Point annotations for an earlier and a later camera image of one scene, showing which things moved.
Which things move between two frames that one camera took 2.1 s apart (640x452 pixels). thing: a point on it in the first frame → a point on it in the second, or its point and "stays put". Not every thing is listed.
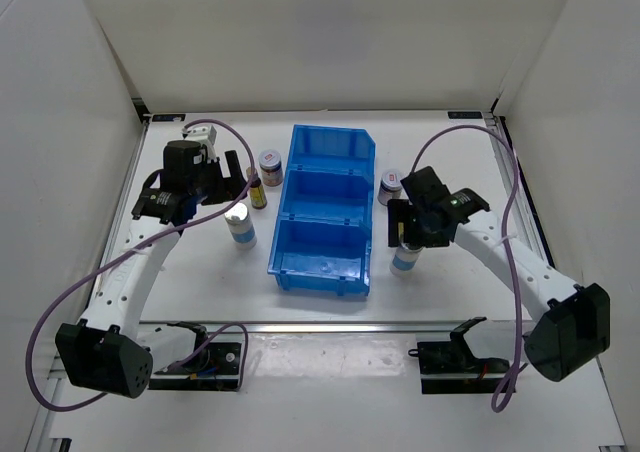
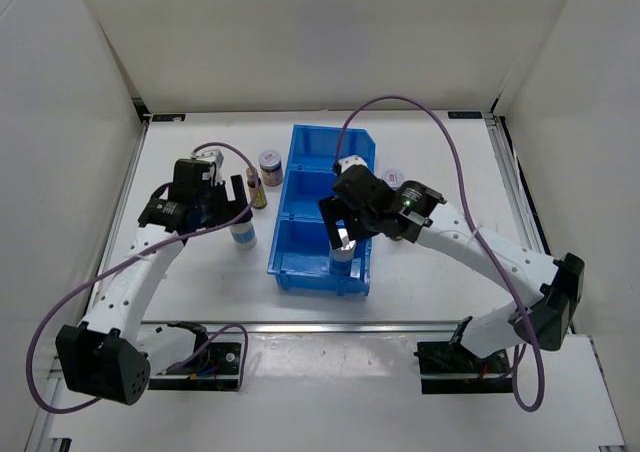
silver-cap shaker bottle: x=404 y=260 → x=341 y=259
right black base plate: x=450 y=367 stays put
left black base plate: x=215 y=367 stays put
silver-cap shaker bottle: x=238 y=221 stays put
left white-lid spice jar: x=271 y=168 stays put
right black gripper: x=400 y=211 → x=334 y=209
